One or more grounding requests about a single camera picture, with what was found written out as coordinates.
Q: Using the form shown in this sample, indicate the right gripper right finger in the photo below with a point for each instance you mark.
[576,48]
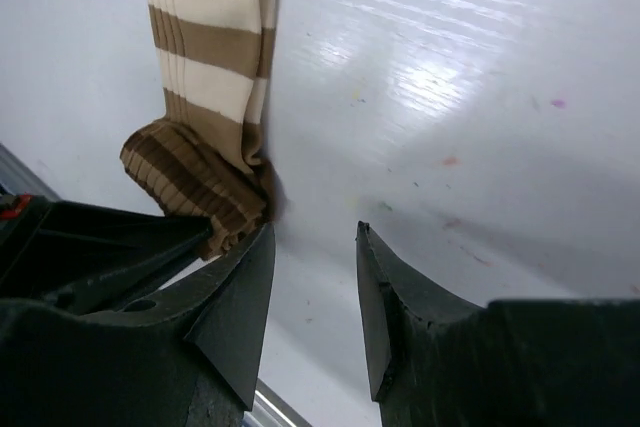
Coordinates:
[435,359]

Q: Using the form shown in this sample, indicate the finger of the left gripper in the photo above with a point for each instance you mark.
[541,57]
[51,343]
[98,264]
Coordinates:
[85,258]

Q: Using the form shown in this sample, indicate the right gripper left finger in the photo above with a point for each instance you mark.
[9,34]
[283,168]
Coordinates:
[185,355]

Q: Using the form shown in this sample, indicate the brown striped sock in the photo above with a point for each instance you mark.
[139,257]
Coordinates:
[204,157]

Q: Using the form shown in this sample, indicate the aluminium mounting rail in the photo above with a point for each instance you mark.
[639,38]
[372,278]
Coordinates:
[105,322]

